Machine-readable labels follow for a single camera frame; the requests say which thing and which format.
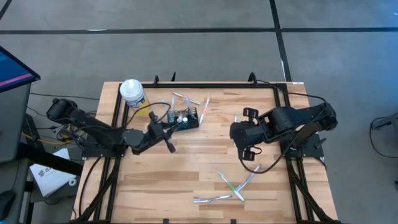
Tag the green white toothbrush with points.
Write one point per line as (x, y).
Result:
(230, 186)

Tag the blue screen monitor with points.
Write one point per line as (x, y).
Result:
(12, 73)

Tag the light blue wrapped toothbrush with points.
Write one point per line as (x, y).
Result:
(163, 104)
(172, 104)

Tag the white table sticker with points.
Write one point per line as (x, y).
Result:
(298, 83)

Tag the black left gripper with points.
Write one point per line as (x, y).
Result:
(149, 137)

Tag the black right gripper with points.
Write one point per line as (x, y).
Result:
(248, 133)

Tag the black desk beam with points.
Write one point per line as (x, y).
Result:
(49, 159)

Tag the orange white wrapped toothbrush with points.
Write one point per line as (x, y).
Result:
(205, 109)

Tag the black frame bracket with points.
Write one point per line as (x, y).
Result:
(156, 80)
(252, 77)
(173, 76)

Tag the white tape roll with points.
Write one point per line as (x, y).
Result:
(73, 182)

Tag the white printed booklet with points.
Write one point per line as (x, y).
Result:
(49, 177)

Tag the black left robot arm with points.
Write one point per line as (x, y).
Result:
(93, 124)

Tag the purple white wrapped toothbrush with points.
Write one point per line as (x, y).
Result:
(211, 199)

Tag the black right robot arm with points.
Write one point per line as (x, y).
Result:
(311, 113)

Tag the black computer mouse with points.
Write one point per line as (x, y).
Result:
(6, 200)

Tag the yellow Lysol wipes canister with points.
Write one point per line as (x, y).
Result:
(132, 90)

